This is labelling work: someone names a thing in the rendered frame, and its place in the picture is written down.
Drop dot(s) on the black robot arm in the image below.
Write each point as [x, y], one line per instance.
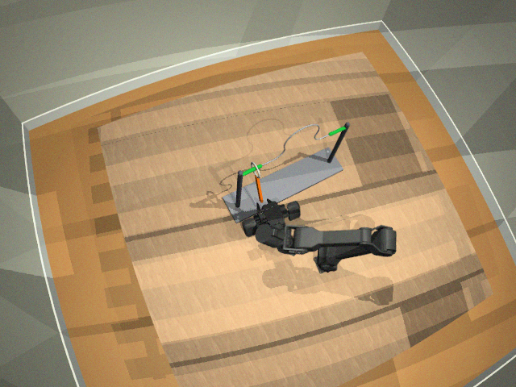
[332, 246]

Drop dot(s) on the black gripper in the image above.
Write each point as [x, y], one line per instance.
[250, 225]

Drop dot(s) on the orange bar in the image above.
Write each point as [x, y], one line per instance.
[257, 182]

